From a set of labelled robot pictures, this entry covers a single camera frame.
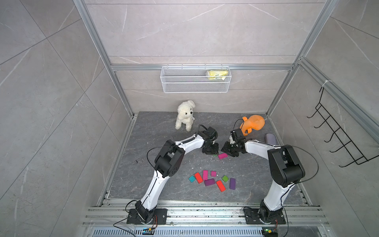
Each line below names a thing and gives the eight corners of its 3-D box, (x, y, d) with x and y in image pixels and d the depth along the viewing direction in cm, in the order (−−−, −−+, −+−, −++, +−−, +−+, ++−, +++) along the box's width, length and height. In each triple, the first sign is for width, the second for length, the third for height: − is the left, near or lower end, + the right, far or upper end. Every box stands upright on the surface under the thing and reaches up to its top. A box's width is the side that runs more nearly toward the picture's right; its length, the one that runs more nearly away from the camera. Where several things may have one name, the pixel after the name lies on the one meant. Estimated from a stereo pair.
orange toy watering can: (244, 135, 109) (247, 129, 103) (235, 125, 116) (238, 118, 110) (263, 128, 113) (267, 122, 107) (254, 118, 120) (257, 112, 114)
